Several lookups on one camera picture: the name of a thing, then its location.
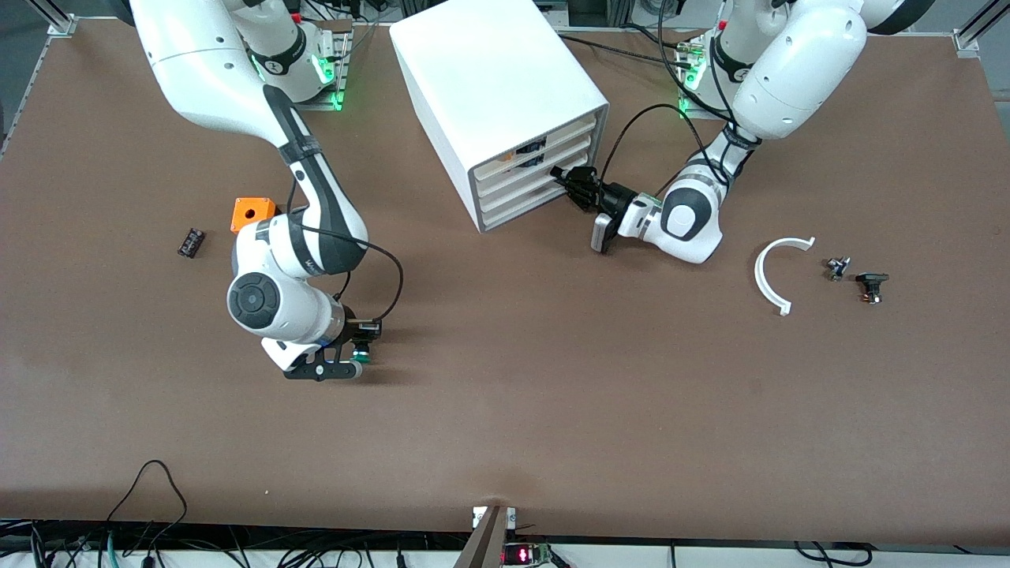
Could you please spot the small metal part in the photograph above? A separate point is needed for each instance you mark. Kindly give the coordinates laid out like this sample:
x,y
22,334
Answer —
x,y
836,270

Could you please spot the white curved plastic arc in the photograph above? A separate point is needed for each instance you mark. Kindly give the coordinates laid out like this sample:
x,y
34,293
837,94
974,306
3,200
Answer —
x,y
757,276

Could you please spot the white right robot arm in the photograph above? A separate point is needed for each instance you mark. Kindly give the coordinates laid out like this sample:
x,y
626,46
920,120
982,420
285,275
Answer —
x,y
205,71

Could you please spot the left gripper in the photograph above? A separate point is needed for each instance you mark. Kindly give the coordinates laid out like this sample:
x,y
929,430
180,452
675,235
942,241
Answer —
x,y
612,194

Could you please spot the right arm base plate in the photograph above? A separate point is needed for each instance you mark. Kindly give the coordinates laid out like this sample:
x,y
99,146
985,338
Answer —
x,y
335,99

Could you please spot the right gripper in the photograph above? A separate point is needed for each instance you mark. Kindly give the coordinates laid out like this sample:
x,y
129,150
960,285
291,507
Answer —
x,y
352,326

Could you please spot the red lit device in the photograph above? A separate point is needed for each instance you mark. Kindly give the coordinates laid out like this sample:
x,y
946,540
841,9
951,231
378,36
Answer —
x,y
525,554

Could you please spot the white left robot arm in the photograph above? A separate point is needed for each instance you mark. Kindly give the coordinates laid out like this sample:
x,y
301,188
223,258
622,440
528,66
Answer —
x,y
797,71

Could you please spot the black cylindrical capacitor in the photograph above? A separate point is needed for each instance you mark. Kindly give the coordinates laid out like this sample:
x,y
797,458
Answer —
x,y
191,243

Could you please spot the small black part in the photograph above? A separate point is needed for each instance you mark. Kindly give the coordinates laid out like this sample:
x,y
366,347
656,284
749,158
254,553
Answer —
x,y
871,278

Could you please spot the white bracket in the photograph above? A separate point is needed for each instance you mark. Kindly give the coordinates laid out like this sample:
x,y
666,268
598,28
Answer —
x,y
477,517

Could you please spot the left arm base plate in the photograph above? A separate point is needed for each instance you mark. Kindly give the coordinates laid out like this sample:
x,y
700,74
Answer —
x,y
694,110

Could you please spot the orange box with hole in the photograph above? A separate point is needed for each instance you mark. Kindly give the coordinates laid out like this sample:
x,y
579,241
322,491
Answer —
x,y
248,211

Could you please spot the brown post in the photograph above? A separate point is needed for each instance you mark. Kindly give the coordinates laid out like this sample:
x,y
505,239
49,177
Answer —
x,y
485,544

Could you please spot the small blue black component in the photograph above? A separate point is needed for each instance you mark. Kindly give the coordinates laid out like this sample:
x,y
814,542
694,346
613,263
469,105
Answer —
x,y
533,150

